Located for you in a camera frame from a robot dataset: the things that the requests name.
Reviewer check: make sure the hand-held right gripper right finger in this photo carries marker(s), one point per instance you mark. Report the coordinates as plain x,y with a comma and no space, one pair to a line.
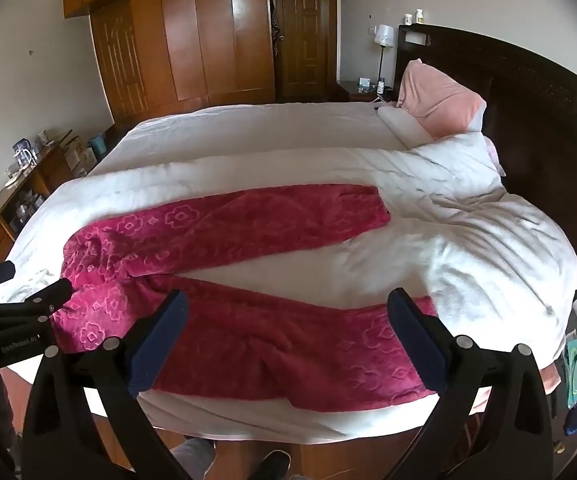
418,345

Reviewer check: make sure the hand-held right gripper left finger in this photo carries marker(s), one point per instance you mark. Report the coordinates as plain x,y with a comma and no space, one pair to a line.
161,345

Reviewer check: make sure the pink fleece pants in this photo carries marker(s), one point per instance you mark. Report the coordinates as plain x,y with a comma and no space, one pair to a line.
268,340

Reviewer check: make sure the wooden sideboard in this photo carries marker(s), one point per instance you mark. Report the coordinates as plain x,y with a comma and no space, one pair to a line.
53,167

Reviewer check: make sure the glass kettle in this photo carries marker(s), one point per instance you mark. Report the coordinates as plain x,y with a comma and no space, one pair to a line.
22,154

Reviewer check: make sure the pale pink bed sheet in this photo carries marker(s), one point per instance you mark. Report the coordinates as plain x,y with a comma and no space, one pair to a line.
548,379

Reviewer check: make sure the white duvet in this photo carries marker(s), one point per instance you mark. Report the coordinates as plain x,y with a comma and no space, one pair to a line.
468,220

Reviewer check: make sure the white storage box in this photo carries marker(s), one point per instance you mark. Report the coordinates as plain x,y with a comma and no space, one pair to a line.
76,157

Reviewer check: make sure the teal bag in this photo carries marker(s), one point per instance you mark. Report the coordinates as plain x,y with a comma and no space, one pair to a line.
576,370

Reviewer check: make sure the teal bucket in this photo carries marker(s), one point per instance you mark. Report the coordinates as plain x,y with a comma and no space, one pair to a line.
99,145

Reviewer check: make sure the white pillow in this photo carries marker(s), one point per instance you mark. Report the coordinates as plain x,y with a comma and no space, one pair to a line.
403,127

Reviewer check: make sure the white tablecloth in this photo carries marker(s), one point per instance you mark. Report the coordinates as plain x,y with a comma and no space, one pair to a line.
268,125

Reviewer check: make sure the pink cloth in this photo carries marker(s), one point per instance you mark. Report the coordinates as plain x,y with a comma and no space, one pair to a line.
438,100

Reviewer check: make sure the dark wooden headboard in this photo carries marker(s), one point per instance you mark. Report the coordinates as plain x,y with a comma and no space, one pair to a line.
533,110

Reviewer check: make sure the wooden wardrobe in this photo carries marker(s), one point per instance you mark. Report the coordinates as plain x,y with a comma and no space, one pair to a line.
193,35

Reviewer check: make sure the white table lamp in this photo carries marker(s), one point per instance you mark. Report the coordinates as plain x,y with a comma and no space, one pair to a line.
383,35

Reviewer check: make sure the white bottle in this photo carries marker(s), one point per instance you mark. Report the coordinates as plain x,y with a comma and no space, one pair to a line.
419,16

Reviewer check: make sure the wooden door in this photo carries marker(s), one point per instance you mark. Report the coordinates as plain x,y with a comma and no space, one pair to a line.
303,35

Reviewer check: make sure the dark hanging garment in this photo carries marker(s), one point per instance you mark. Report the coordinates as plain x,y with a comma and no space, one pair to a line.
273,25

